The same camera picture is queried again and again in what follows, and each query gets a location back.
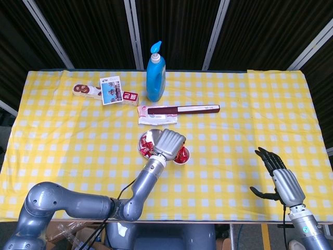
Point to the red candy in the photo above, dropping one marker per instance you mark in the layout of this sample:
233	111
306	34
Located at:
143	151
185	151
143	142
148	155
180	157
149	145

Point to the long beige cookie box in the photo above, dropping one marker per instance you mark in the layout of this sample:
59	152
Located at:
83	89

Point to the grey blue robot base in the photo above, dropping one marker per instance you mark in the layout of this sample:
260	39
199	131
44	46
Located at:
166	237

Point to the yellow white checked tablecloth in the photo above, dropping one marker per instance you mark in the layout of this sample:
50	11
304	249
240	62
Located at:
78	143

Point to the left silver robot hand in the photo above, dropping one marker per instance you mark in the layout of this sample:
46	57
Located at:
169	143

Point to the small brown box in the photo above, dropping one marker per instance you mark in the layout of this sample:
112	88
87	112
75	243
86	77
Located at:
223	244

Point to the long maroon slim box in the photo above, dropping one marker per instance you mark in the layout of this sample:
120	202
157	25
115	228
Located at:
197	109

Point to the metal bowl of red candies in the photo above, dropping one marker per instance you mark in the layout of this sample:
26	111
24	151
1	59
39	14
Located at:
152	134

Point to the white pink plastic packet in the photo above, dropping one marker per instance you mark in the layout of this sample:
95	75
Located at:
156	119

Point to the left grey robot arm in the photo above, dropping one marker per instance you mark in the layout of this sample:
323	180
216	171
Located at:
78	205

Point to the brown cardboard box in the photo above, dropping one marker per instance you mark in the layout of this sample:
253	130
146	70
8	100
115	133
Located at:
83	235

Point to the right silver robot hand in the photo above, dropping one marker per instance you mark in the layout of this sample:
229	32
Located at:
288	186

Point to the blue photo card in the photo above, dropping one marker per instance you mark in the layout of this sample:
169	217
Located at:
110	89

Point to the grey aluminium frame post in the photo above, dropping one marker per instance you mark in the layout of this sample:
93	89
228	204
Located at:
134	34
330	151
215	34
47	32
7	107
312	50

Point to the clear plastic wrap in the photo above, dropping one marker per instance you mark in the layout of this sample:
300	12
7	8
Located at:
68	235

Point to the white metal table leg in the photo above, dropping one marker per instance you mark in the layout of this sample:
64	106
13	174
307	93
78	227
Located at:
233	237

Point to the white paper cup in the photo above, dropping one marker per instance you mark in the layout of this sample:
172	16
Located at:
183	163

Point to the blue pump detergent bottle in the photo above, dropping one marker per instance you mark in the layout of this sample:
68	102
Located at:
156	78

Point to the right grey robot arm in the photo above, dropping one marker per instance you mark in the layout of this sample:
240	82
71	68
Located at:
308	231

